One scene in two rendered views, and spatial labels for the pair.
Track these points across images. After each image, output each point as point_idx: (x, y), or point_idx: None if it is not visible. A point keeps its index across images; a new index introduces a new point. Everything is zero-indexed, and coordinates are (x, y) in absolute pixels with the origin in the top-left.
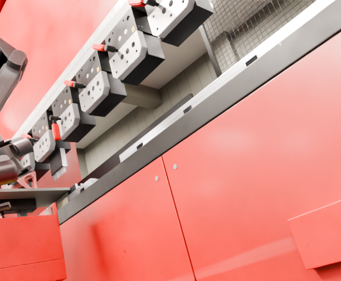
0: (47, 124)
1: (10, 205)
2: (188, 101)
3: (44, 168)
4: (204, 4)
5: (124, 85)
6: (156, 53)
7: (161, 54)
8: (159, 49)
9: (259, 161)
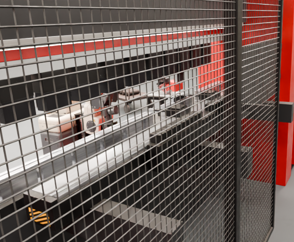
0: None
1: (155, 97)
2: (115, 124)
3: (190, 66)
4: (104, 90)
5: (150, 74)
6: (127, 84)
7: (129, 83)
8: (128, 80)
9: None
